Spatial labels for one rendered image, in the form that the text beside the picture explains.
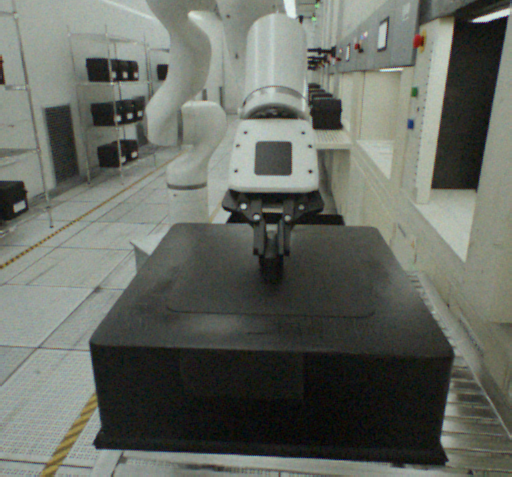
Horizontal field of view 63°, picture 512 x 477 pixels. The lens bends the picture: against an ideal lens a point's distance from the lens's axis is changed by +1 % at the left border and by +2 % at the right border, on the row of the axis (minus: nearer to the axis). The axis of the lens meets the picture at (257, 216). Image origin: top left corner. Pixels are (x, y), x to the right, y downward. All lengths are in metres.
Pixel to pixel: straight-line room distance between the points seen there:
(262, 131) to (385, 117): 2.43
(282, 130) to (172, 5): 0.52
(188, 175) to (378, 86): 1.90
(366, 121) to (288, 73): 2.36
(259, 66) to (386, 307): 0.32
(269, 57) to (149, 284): 0.31
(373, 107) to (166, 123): 1.94
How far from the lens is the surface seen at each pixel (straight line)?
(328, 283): 0.43
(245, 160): 0.47
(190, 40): 1.01
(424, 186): 1.40
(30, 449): 1.88
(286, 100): 0.51
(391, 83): 2.89
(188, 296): 0.40
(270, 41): 0.57
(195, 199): 1.21
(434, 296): 1.08
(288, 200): 0.46
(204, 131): 1.18
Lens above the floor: 1.25
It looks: 19 degrees down
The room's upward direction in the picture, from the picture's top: straight up
